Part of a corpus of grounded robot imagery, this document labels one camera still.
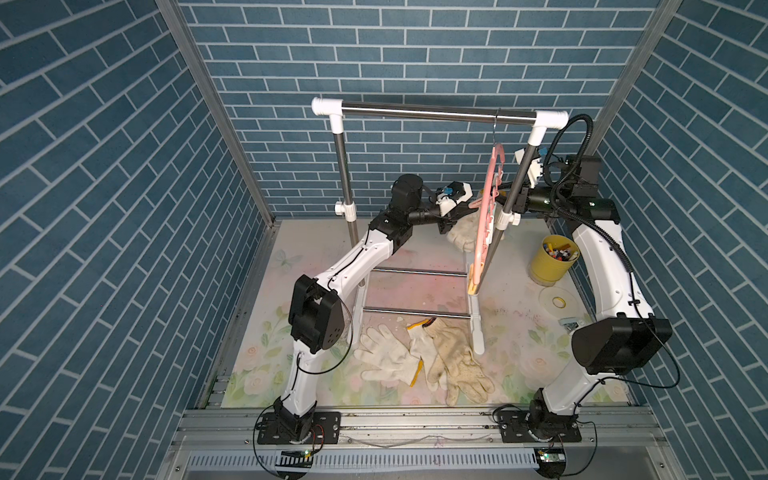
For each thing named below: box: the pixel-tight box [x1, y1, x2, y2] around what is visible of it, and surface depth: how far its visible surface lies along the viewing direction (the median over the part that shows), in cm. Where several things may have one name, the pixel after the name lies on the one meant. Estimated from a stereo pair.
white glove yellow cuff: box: [406, 319, 447, 391], surface depth 88 cm
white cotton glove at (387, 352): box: [354, 324, 421, 386], surface depth 86 cm
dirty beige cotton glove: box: [422, 317, 495, 405], surface depth 84 cm
